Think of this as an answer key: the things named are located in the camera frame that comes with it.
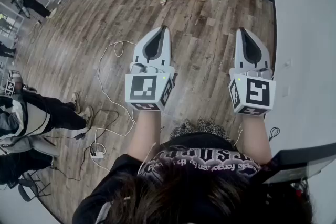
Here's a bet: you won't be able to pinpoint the person's left forearm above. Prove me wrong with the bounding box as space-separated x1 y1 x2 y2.
127 109 165 163

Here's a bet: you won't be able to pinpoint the thin white cable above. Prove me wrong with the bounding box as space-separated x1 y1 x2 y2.
136 142 158 175

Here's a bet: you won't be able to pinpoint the black floor cable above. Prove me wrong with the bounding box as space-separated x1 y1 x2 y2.
51 109 120 182

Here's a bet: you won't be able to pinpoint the white floor cable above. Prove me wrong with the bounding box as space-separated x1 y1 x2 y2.
93 40 138 140

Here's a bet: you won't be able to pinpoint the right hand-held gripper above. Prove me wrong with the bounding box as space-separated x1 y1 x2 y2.
227 28 277 116

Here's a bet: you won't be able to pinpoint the black chair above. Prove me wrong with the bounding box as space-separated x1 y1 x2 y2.
17 172 53 203

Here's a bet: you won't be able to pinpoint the person's spotted trousers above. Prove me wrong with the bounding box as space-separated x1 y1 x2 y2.
169 116 232 142

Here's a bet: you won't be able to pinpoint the black flat device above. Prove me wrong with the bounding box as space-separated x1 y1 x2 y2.
261 142 336 185

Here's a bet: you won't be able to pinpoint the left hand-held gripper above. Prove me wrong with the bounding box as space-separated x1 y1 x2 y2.
124 25 179 112

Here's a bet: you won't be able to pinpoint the person's black printed shirt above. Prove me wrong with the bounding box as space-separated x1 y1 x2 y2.
72 132 274 224

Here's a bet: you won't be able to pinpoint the person's right forearm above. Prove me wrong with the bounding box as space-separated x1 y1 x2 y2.
239 112 273 166

